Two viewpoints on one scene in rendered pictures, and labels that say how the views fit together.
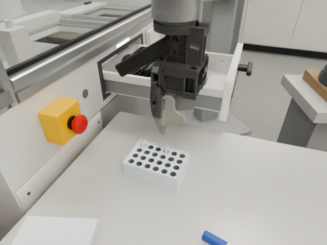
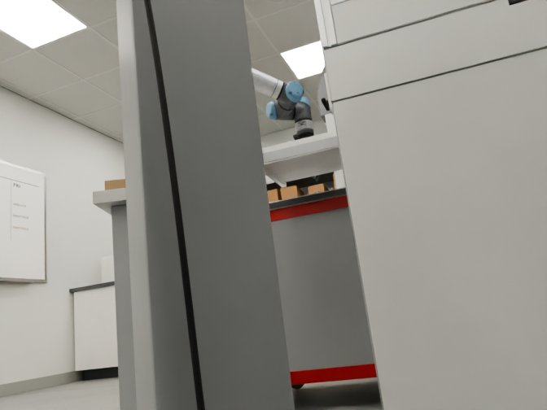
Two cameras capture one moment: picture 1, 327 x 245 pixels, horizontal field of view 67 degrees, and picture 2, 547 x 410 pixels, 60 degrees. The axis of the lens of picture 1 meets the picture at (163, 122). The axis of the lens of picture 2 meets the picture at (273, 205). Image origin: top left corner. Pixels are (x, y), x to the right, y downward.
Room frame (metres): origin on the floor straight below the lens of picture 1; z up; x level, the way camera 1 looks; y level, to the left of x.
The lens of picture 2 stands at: (2.29, -0.27, 0.31)
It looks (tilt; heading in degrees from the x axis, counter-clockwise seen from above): 14 degrees up; 178
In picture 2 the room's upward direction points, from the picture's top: 7 degrees counter-clockwise
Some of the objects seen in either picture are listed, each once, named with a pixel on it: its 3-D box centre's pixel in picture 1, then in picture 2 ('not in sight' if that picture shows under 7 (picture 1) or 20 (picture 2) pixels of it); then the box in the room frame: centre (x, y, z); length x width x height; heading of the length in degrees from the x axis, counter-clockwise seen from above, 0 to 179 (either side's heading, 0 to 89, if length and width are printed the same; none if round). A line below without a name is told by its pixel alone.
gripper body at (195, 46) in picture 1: (179, 58); (305, 146); (0.40, -0.03, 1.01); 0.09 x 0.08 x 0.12; 68
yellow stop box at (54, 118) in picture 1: (63, 120); not in sight; (0.41, 0.20, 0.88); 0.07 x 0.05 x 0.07; 161
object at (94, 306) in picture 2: not in sight; (135, 312); (-3.03, -1.69, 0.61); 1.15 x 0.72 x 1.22; 158
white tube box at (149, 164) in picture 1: (156, 163); not in sight; (0.39, 0.01, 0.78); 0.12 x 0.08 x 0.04; 67
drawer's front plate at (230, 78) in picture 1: (232, 77); (271, 164); (0.63, -0.19, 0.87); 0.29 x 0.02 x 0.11; 161
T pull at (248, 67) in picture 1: (245, 67); not in sight; (0.62, -0.22, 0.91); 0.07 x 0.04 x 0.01; 161
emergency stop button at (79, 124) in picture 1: (77, 123); not in sight; (0.40, 0.17, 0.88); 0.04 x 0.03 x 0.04; 161
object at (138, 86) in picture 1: (161, 70); (326, 154); (0.69, 0.01, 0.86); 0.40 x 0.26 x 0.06; 71
